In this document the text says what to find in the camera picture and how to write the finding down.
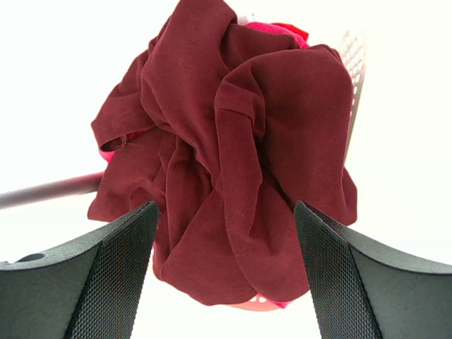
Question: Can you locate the red t shirt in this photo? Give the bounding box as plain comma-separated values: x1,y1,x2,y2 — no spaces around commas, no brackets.
271,23,309,46

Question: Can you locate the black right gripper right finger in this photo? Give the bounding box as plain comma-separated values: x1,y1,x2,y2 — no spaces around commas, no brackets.
294,201,451,339

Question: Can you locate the white perforated plastic basket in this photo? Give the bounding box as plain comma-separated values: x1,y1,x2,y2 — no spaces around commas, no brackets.
338,30,367,160

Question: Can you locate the dark maroon t shirt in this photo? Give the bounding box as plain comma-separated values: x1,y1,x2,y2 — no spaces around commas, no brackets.
88,1,357,305

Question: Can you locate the metal clothes rack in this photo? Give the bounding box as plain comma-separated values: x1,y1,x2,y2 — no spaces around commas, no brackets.
1,172,104,210

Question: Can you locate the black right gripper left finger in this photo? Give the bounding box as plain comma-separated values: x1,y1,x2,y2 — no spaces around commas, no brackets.
1,202,159,339

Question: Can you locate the pink t shirt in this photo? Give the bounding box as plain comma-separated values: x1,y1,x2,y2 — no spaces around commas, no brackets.
97,20,310,314

